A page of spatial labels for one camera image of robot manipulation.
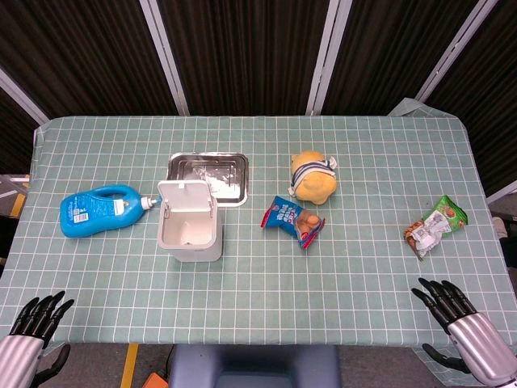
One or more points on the blue detergent bottle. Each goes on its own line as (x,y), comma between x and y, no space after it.
(101,210)

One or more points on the green checked tablecloth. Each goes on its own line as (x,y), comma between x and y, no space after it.
(258,242)

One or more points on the yellow plush toy striped scarf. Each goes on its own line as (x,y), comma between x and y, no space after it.
(313,178)

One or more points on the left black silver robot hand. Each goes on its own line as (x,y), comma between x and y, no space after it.
(24,343)

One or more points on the blue snack packet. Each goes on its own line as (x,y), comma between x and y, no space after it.
(292,220)

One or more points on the orange box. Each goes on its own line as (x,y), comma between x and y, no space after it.
(155,381)

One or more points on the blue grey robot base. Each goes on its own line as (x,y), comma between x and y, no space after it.
(254,365)

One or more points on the green snack packet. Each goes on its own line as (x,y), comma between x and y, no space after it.
(436,226)

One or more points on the white open-lid bin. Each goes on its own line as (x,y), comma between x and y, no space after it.
(190,220)

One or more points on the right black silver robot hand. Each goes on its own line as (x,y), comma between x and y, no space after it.
(472,335)

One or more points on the stainless steel tray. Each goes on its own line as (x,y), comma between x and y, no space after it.
(210,171)

